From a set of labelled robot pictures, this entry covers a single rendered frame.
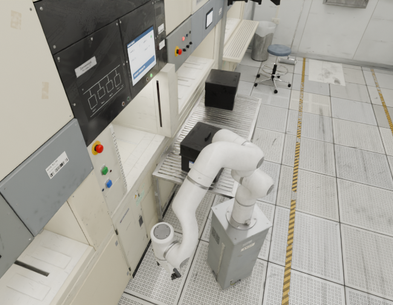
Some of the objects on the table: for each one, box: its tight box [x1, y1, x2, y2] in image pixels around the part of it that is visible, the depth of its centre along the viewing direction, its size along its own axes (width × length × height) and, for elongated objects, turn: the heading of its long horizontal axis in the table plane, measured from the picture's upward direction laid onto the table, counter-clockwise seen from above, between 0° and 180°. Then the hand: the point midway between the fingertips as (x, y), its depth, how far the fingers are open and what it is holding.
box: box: [204, 69, 241, 111], centre depth 250 cm, size 29×29×25 cm
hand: (167, 269), depth 114 cm, fingers open, 8 cm apart
